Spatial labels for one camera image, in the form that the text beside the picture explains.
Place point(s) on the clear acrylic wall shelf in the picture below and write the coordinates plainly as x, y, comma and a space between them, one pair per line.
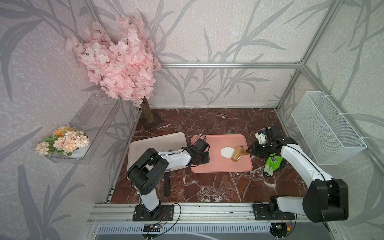
94, 118

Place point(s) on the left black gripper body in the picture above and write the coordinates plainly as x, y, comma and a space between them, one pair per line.
202, 159

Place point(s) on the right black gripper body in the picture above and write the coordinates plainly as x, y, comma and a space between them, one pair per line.
262, 150

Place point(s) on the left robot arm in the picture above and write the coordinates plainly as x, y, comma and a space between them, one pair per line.
146, 173

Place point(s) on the white wire mesh basket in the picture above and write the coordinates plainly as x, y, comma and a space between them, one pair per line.
328, 134

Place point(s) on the pink cherry blossom tree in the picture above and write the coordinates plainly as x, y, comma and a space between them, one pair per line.
124, 70

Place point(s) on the peach flower bouquet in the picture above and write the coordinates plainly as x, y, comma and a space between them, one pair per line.
64, 141

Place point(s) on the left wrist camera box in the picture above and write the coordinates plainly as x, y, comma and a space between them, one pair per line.
201, 137

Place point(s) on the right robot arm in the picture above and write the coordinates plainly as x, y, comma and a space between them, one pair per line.
327, 198

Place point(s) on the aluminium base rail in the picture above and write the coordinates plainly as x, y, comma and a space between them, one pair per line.
184, 213

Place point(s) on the white dough piece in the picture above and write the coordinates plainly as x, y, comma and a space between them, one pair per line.
227, 152

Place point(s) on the wooden dough roller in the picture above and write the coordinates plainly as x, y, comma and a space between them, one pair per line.
238, 153

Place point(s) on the pink rectangular tray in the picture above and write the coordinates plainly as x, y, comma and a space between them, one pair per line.
220, 164

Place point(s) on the beige rectangular tray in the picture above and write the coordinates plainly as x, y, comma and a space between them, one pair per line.
167, 143

